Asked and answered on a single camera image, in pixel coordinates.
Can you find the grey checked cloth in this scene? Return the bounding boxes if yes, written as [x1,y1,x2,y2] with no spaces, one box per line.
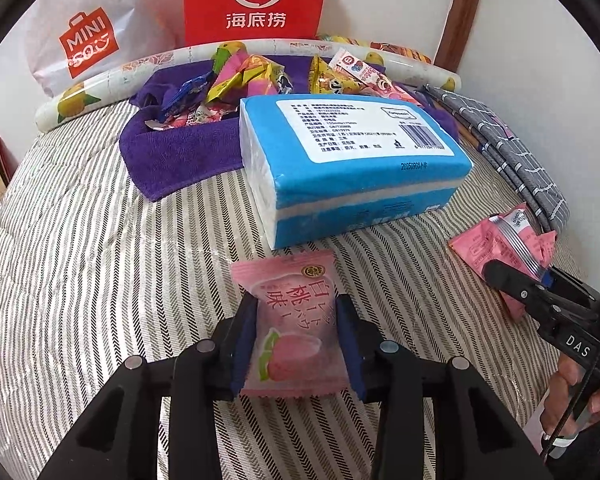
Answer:
[420,82,568,233]

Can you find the orange striped snack packet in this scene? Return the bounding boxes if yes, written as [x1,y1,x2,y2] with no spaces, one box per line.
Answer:
[380,44,435,65]

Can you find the wooden door frame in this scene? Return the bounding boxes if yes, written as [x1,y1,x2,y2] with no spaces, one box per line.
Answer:
[434,0,487,73]

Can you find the white plastic shopping bag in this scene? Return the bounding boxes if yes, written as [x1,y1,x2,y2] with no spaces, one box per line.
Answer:
[25,0,186,98]

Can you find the fruit-printed rolled mat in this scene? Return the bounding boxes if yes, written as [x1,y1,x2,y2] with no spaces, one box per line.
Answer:
[34,35,462,136]

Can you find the person's right hand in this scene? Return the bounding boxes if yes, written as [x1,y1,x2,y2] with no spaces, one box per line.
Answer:
[542,357,600,443]

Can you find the salmon pink snack packet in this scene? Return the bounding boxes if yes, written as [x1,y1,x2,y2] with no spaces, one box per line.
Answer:
[447,203,558,323]

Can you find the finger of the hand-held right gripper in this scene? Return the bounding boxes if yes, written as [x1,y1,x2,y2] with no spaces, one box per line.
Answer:
[540,267,600,306]
[482,260,600,321]

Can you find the pile of mixed snack packets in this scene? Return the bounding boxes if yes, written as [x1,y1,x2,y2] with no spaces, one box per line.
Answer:
[145,42,426,133]

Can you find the black cable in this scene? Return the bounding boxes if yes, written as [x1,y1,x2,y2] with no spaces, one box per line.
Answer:
[540,305,600,463]

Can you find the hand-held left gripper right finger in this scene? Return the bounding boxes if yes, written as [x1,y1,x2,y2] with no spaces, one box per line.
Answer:
[335,294,553,480]

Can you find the pale pink peach snack packet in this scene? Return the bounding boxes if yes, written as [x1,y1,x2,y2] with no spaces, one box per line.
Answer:
[230,249,353,400]

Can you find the striped quilt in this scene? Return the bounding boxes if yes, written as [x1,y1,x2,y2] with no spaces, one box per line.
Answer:
[0,97,596,480]

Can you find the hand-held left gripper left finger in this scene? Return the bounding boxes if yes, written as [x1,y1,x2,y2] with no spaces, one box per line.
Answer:
[37,297,258,480]

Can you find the blue tissue pack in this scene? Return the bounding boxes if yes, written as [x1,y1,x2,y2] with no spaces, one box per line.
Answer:
[238,92,473,251]

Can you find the purple towel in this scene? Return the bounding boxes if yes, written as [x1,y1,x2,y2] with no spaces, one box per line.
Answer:
[119,52,461,203]

